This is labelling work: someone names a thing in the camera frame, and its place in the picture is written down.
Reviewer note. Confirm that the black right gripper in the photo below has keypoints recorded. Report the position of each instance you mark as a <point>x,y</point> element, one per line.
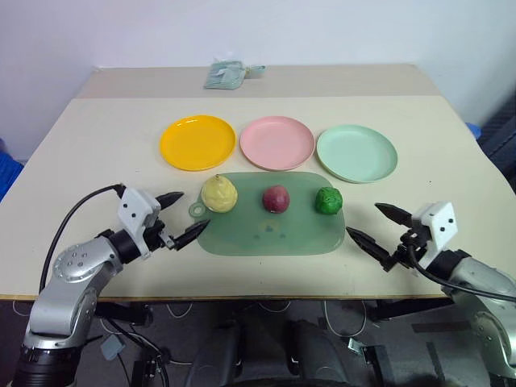
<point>407,248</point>

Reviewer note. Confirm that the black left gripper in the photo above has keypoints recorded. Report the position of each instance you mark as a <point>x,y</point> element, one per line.
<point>155,235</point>

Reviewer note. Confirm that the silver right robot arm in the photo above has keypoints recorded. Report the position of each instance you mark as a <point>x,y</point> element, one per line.
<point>481,298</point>

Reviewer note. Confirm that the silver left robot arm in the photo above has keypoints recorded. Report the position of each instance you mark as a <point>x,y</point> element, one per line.
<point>72,278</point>

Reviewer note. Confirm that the green toy vegetable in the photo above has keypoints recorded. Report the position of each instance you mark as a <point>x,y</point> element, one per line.
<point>328,200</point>

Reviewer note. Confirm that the yellow plate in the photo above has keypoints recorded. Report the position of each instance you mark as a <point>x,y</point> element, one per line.
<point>198,142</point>

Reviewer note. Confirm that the green plate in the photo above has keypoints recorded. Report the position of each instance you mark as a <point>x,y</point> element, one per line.
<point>356,153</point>

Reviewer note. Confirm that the red passion fruit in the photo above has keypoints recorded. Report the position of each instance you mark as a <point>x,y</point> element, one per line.
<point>276,199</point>

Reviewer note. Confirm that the pink plate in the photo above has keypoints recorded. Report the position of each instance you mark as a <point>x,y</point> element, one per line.
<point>277,142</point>

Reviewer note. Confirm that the yellow pear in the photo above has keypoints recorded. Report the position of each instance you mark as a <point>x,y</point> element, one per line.
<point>219,194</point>

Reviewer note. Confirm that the green cutting mat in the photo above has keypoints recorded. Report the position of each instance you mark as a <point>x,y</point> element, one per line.
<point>274,234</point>

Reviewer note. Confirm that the clear bag of green items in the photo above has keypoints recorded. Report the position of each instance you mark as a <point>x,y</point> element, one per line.
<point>224,75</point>

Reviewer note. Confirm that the grey plug adapter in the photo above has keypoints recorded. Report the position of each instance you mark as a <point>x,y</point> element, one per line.
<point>112,347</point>

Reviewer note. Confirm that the dark chair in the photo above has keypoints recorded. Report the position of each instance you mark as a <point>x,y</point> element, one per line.
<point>500,133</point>

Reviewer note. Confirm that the dark rounded robot legs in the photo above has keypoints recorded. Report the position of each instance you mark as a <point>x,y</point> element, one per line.
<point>266,350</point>

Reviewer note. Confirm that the blue object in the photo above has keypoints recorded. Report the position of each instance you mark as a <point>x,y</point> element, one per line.
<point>8,169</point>

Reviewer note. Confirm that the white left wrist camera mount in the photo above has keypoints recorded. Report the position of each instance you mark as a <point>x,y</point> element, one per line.
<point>135,211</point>

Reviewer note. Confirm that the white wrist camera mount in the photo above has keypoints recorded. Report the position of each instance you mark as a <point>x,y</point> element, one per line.
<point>438,222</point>
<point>135,211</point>

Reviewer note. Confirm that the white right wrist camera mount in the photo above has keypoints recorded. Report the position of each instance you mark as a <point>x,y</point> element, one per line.
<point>438,222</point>

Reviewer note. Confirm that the black table frame bracket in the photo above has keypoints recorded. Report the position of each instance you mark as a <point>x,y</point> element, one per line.
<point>403,310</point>

